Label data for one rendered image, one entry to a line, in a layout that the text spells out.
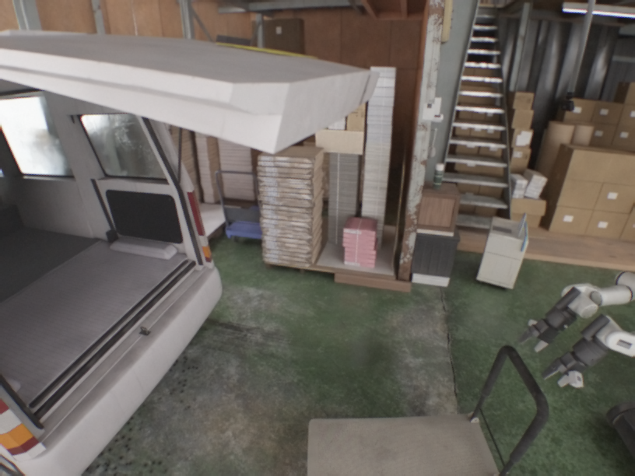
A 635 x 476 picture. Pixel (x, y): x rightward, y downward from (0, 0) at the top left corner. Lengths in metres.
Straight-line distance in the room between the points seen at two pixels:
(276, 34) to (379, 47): 1.90
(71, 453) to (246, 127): 1.55
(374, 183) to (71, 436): 2.73
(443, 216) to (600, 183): 2.39
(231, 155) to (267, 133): 4.15
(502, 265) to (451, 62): 1.87
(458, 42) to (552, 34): 3.35
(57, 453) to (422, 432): 1.58
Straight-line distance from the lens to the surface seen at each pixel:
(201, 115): 0.41
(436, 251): 2.95
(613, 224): 5.01
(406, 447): 1.79
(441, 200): 2.76
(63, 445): 1.69
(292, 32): 6.72
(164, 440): 2.14
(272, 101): 0.35
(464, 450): 1.86
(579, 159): 4.49
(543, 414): 1.42
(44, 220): 3.27
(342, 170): 3.08
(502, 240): 3.06
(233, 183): 4.63
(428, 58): 2.49
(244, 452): 1.99
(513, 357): 1.52
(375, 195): 3.12
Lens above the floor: 1.75
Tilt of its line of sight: 28 degrees down
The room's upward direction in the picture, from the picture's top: straight up
